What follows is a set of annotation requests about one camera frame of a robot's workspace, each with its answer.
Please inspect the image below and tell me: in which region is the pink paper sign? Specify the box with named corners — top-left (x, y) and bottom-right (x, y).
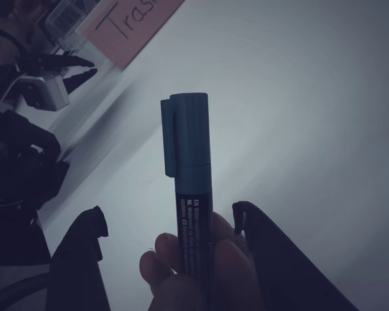
top-left (84, 0), bottom-right (186, 71)

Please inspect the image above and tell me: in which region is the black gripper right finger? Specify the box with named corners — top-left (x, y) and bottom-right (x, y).
top-left (231, 200), bottom-right (359, 311)

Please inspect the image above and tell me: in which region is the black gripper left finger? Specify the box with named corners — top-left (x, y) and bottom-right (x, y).
top-left (47, 205), bottom-right (113, 311)

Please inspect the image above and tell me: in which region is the person's right hand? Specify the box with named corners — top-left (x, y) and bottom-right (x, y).
top-left (139, 212), bottom-right (263, 311)

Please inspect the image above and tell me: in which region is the green capped edding marker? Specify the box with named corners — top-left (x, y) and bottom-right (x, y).
top-left (160, 92), bottom-right (215, 311)

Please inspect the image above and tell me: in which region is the white camera module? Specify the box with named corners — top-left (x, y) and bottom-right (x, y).
top-left (18, 73), bottom-right (71, 111)

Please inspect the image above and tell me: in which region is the clear plastic bin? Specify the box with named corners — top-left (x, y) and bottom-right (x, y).
top-left (45, 0), bottom-right (130, 72)

